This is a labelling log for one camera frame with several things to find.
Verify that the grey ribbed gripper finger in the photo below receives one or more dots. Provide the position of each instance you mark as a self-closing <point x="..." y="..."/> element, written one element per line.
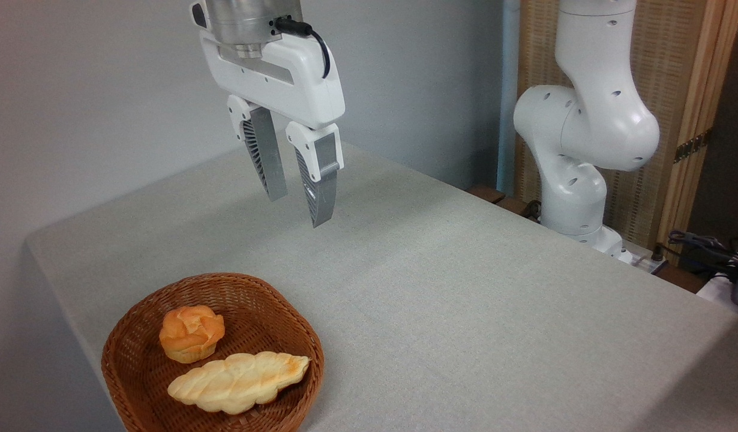
<point x="270" y="156"/>
<point x="322" y="192"/>

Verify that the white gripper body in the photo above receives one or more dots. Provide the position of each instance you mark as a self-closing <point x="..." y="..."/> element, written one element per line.
<point x="297" y="84"/>

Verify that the round orange bread bun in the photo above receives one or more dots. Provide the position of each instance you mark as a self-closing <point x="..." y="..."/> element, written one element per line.
<point x="191" y="333"/>

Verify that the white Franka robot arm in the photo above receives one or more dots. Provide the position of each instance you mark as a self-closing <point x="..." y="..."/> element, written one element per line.
<point x="597" y="120"/>

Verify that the long braided pale bread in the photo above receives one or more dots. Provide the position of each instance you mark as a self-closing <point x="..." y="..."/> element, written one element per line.
<point x="240" y="384"/>

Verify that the brown wooden board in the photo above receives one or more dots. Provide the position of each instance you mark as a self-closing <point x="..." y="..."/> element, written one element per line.
<point x="495" y="197"/>

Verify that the grey tablecloth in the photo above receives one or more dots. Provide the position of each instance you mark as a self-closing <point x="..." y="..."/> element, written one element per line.
<point x="465" y="312"/>

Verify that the light blue vertical pipe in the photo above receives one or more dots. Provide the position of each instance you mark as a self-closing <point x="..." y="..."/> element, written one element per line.
<point x="508" y="90"/>

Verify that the brown wicker basket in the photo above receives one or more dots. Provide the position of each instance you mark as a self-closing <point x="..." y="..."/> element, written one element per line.
<point x="141" y="372"/>

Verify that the white power strip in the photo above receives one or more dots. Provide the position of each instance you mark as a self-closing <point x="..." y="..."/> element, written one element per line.
<point x="650" y="263"/>

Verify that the brass screen hinge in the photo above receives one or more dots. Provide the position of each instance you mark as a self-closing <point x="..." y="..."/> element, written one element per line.
<point x="693" y="146"/>

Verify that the wooden bamboo folding screen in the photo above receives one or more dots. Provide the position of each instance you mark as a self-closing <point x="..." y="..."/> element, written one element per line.
<point x="675" y="60"/>

